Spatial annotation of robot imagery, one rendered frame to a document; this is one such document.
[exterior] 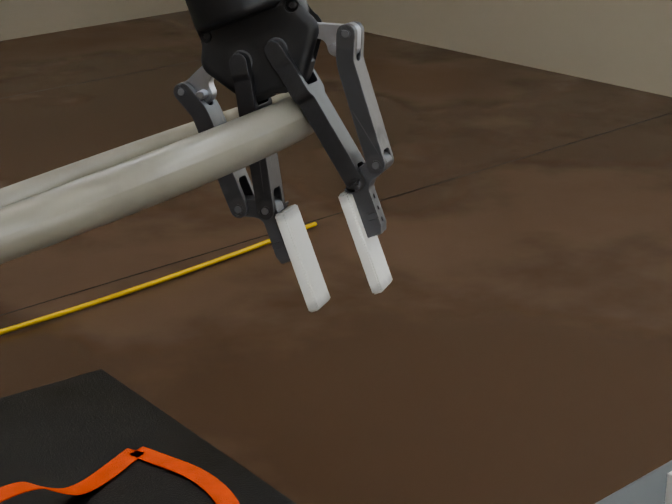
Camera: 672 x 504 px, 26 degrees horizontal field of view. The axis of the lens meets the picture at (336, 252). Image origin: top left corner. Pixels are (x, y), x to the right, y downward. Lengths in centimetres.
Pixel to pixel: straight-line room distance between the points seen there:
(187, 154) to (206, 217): 379
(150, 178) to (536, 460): 240
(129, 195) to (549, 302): 321
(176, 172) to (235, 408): 254
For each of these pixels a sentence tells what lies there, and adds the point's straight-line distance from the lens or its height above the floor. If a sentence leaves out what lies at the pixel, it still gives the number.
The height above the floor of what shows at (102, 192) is 125.
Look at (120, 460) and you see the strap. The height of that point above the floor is 2.
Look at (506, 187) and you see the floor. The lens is 496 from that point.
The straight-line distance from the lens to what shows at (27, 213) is 83.
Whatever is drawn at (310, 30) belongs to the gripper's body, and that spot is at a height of 131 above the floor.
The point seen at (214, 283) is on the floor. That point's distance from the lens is 411.
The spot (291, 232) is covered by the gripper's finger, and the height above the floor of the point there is 118.
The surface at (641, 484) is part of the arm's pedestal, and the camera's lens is 146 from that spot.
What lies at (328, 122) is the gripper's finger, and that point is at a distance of 95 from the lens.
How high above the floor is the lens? 150
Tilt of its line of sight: 20 degrees down
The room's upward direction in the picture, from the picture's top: straight up
